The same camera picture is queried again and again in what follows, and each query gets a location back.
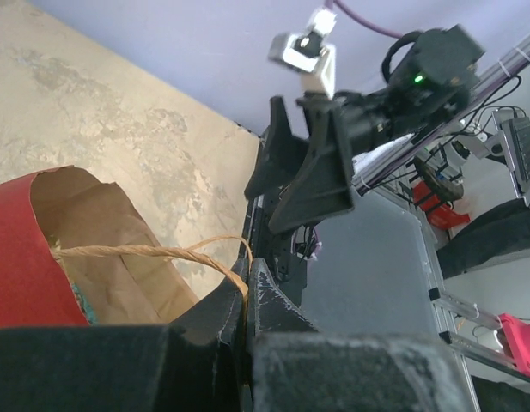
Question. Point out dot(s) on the teal snack pack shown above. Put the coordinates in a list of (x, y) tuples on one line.
[(85, 307)]

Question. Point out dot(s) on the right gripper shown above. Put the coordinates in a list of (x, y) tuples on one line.
[(318, 170)]

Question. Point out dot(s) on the red paper bag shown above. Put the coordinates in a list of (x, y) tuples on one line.
[(64, 226)]

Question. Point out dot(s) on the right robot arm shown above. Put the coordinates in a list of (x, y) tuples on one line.
[(429, 78)]

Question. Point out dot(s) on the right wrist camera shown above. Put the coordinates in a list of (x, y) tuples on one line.
[(308, 54)]

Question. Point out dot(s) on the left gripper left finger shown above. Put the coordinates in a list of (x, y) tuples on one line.
[(191, 364)]

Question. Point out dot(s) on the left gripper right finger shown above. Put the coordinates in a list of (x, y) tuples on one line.
[(296, 367)]

